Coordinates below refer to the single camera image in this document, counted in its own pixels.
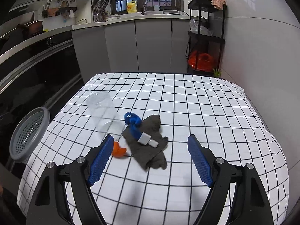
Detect orange peel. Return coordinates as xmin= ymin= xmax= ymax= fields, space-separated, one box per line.
xmin=111 ymin=142 xmax=128 ymax=158

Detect clear plastic cup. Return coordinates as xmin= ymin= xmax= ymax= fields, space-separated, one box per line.
xmin=86 ymin=91 xmax=124 ymax=142

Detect dark grey rag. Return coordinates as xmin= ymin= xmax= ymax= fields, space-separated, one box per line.
xmin=123 ymin=113 xmax=168 ymax=170

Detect white small capsule block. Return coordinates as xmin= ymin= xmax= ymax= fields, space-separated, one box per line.
xmin=148 ymin=139 xmax=158 ymax=148

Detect white square eraser block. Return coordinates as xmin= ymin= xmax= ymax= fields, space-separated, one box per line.
xmin=137 ymin=132 xmax=151 ymax=145

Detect blue plastic ring strap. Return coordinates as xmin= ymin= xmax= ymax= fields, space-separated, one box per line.
xmin=123 ymin=112 xmax=143 ymax=141

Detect grey perforated trash bin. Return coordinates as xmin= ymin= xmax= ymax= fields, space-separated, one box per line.
xmin=9 ymin=107 xmax=50 ymax=164

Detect grey kitchen cabinets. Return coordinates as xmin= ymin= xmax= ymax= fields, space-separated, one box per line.
xmin=72 ymin=17 xmax=189 ymax=82

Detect white black checkered tablecloth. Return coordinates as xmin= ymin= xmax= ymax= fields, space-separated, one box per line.
xmin=17 ymin=73 xmax=289 ymax=224

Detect black built-in oven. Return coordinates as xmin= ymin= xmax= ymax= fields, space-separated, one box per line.
xmin=1 ymin=31 xmax=81 ymax=146

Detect red plastic bag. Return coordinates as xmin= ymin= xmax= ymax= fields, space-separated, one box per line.
xmin=187 ymin=50 xmax=217 ymax=72

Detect black storage shelf rack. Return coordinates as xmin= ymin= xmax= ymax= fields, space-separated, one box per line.
xmin=186 ymin=0 xmax=227 ymax=78

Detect copper cooking pot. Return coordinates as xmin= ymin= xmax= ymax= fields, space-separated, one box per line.
xmin=17 ymin=20 xmax=44 ymax=38

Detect clear plastic bag on shelf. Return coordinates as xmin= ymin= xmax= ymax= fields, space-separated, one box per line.
xmin=189 ymin=19 xmax=213 ymax=36

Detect pink checkered cloth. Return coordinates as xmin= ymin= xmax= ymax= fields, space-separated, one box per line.
xmin=211 ymin=0 xmax=226 ymax=10

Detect round metal strainer lid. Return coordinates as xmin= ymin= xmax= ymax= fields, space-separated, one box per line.
xmin=91 ymin=0 xmax=109 ymax=22

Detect chrome sink faucet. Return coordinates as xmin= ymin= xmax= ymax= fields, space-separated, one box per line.
xmin=141 ymin=0 xmax=159 ymax=16

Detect yellow detergent bottle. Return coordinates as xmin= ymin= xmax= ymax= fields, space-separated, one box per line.
xmin=127 ymin=0 xmax=137 ymax=14

